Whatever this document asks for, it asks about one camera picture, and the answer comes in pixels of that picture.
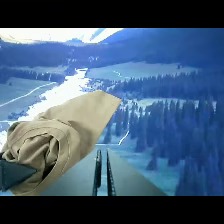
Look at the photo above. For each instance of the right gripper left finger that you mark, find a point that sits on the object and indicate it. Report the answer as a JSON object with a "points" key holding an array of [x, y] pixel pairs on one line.
{"points": [[81, 178]]}

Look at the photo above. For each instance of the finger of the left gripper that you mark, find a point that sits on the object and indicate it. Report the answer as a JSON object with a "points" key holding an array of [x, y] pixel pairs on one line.
{"points": [[13, 174]]}

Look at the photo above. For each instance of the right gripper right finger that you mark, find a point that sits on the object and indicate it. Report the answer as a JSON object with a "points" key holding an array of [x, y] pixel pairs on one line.
{"points": [[130, 180]]}

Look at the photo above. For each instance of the tan garment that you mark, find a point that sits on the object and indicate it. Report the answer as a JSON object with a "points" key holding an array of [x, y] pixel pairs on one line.
{"points": [[71, 131]]}

